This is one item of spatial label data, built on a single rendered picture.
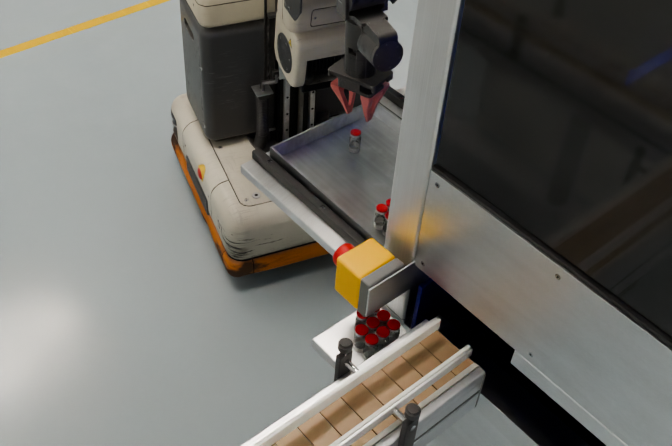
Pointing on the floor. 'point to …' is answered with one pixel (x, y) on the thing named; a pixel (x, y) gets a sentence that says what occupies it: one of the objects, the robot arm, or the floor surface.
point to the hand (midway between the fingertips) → (359, 112)
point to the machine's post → (425, 102)
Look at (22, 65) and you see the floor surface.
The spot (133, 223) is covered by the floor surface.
